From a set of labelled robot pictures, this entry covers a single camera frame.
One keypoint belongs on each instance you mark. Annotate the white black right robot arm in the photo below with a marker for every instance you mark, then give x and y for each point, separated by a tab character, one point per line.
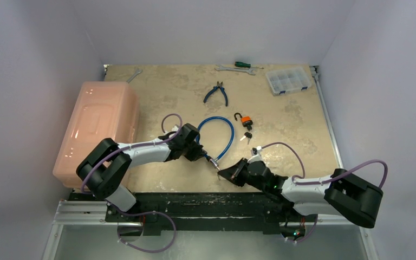
341	193

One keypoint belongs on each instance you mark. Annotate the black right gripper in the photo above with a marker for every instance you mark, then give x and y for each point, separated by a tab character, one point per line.
239	172

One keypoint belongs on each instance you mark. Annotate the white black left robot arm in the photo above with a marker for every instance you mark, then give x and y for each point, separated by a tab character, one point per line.
103	169

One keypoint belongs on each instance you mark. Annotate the green-handled screwdriver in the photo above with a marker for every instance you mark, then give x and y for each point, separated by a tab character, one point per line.
245	65

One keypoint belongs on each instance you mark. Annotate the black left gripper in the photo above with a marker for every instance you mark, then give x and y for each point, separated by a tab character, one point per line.
197	153

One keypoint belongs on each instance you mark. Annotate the pink plastic storage box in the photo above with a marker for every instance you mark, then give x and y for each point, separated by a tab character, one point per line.
103	109

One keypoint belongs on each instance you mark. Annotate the silver wrench near screwdriver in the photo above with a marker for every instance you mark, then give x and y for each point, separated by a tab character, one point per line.
250	71

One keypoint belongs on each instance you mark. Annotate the small silver wrench left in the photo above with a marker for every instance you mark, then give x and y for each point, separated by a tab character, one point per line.
136	73

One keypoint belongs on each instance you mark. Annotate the orange black padlock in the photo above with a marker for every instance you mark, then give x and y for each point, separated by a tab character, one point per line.
245	120

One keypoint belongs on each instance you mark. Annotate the clear plastic organizer box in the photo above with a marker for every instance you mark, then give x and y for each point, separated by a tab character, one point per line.
287	81

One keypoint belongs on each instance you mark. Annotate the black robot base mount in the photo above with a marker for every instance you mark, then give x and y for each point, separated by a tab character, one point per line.
237	211

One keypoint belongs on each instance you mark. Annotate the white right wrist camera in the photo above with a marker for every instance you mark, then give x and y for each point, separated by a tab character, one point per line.
256	154

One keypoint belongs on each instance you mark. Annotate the black-headed key bunch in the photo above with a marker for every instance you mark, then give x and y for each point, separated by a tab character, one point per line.
247	136

